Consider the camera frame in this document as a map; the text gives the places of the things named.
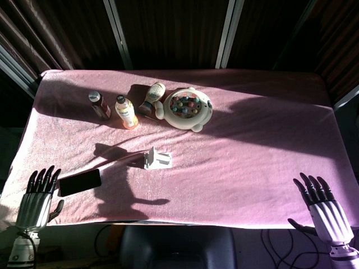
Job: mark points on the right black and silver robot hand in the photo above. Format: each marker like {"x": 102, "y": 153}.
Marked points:
{"x": 331, "y": 218}

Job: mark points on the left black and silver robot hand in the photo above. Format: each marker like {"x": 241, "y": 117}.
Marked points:
{"x": 33, "y": 207}

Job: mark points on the black smartphone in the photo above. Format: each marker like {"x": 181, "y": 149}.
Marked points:
{"x": 80, "y": 182}

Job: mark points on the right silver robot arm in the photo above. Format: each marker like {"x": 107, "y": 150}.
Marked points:
{"x": 343, "y": 256}

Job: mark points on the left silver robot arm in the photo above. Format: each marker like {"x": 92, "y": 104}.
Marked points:
{"x": 21, "y": 249}

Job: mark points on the white folding phone stand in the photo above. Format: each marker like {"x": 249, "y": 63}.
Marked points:
{"x": 157, "y": 161}

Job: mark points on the cream bottle lying down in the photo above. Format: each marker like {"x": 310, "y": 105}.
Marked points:
{"x": 153, "y": 95}

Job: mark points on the pink table cloth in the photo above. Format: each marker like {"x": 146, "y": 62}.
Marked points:
{"x": 224, "y": 168}

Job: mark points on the dark brown bottle silver cap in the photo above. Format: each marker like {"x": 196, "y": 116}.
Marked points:
{"x": 100, "y": 107}

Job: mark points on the orange drink bottle black cap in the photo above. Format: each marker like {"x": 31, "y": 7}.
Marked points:
{"x": 126, "y": 113}

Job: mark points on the thin dark stick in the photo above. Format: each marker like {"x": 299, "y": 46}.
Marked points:
{"x": 148, "y": 117}

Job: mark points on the brown curtain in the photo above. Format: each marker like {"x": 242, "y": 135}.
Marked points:
{"x": 42, "y": 33}

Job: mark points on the white bear bead toy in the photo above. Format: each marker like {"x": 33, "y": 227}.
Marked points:
{"x": 185, "y": 120}

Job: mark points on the silver aluminium frame bar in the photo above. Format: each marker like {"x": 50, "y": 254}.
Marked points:
{"x": 14, "y": 73}
{"x": 346, "y": 99}

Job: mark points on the silver aluminium frame post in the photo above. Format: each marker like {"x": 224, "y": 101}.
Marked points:
{"x": 228, "y": 33}
{"x": 119, "y": 36}

